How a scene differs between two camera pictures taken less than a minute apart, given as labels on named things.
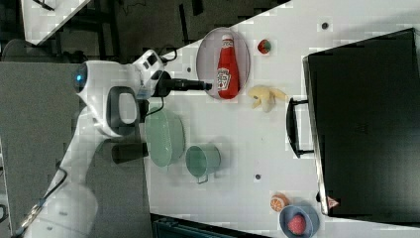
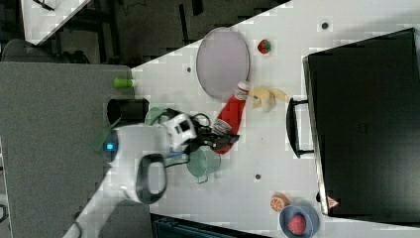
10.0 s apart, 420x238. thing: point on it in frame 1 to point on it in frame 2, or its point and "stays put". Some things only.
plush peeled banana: [266, 96] stays put
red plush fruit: [296, 224] stays put
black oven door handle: [291, 126] stays put
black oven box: [365, 109] stays put
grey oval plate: [208, 58] stays put
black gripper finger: [208, 86] to [234, 138]
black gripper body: [164, 84] to [206, 136]
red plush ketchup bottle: [228, 75] to [231, 116]
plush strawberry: [263, 47] stays put
